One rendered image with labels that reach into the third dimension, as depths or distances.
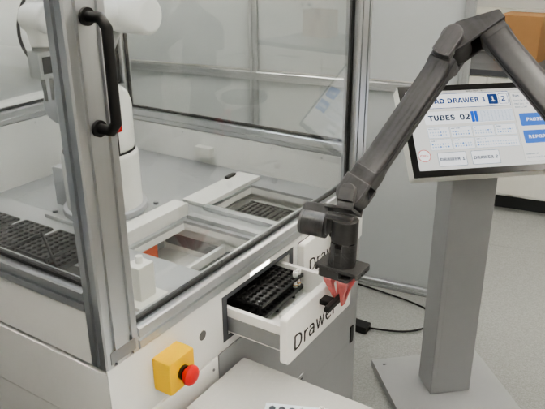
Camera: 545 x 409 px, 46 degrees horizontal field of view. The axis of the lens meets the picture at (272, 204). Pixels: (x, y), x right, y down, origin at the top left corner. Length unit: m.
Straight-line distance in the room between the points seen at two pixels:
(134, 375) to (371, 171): 0.61
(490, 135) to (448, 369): 0.91
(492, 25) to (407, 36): 1.55
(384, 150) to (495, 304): 2.05
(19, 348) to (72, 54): 0.63
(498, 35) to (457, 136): 0.75
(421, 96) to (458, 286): 1.12
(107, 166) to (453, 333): 1.70
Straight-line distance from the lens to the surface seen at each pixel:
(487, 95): 2.21
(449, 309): 2.40
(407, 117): 1.36
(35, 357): 1.33
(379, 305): 3.17
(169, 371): 1.23
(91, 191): 1.02
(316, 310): 1.41
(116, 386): 1.20
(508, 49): 1.39
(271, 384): 1.41
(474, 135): 2.12
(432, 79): 1.38
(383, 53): 2.96
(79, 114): 0.99
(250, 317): 1.38
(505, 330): 3.12
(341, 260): 1.35
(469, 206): 2.24
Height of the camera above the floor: 1.63
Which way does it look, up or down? 22 degrees down
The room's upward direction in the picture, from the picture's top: straight up
